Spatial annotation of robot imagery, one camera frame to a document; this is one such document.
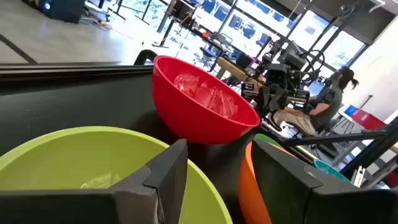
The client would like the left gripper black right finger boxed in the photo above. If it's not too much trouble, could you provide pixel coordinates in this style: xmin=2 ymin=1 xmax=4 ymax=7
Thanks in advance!
xmin=252 ymin=138 xmax=398 ymax=224

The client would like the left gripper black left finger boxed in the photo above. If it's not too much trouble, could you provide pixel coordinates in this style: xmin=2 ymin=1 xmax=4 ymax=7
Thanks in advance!
xmin=0 ymin=138 xmax=189 ymax=224

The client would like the teal plastic bowl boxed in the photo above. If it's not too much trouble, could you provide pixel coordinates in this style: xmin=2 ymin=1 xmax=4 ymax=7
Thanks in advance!
xmin=313 ymin=159 xmax=351 ymax=184

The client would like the orange plastic bowl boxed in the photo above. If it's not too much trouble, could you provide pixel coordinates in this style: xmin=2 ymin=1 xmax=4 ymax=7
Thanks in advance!
xmin=238 ymin=141 xmax=296 ymax=224

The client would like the lime green plastic bowl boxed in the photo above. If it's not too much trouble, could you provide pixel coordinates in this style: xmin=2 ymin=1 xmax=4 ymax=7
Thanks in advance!
xmin=0 ymin=126 xmax=233 ymax=224

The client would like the person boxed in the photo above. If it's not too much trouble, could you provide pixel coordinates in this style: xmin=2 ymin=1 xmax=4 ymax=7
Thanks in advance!
xmin=272 ymin=66 xmax=360 ymax=138

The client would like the blue storage box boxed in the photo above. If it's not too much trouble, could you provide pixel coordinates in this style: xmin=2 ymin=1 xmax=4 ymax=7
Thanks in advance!
xmin=344 ymin=105 xmax=358 ymax=118

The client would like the red storage box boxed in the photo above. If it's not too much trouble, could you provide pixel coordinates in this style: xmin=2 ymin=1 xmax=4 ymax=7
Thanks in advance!
xmin=351 ymin=108 xmax=386 ymax=131

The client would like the black background robot station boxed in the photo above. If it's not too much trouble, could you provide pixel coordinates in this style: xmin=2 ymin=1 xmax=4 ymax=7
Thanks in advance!
xmin=241 ymin=40 xmax=326 ymax=121

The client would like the red plastic bowl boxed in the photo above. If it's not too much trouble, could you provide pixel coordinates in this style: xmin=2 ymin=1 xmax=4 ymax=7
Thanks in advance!
xmin=151 ymin=55 xmax=261 ymax=146

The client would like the wooden work table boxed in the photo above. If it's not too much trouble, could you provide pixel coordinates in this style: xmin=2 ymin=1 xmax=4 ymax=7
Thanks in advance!
xmin=216 ymin=57 xmax=265 ymax=91

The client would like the black curved chair back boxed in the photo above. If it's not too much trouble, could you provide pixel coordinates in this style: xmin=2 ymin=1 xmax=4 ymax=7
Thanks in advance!
xmin=133 ymin=49 xmax=159 ymax=66

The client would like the black cabinet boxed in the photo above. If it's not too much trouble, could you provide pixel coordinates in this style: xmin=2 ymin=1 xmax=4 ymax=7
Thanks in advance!
xmin=37 ymin=0 xmax=86 ymax=24

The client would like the black metal rig frame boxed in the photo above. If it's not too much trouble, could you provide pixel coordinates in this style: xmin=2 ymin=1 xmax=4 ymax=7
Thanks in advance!
xmin=281 ymin=119 xmax=398 ymax=181

